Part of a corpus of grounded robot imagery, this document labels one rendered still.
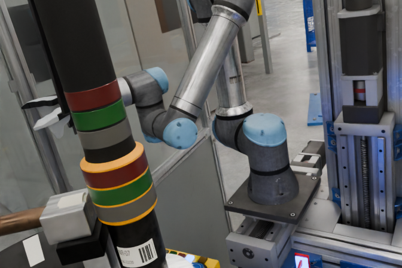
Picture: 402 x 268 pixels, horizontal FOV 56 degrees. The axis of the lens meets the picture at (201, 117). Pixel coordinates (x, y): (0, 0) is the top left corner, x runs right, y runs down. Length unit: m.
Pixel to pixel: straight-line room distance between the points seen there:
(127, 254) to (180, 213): 1.38
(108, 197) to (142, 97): 0.74
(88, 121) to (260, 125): 0.84
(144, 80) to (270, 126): 0.36
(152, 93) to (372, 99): 0.54
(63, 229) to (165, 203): 1.29
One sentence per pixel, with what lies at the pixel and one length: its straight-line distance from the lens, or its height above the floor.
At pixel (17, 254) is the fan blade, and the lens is 0.50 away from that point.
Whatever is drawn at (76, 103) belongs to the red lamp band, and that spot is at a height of 1.62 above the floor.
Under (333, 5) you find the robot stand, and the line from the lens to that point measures 1.06.
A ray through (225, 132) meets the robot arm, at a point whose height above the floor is 1.22.
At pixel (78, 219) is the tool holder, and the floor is 1.54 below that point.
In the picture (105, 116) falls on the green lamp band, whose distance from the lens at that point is 0.24.
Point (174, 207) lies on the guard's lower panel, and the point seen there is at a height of 0.81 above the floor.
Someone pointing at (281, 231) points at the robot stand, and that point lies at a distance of 1.12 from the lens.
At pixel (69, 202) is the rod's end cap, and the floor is 1.55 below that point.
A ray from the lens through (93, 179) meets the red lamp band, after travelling 0.25.
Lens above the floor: 1.67
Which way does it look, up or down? 20 degrees down
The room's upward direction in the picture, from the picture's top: 12 degrees counter-clockwise
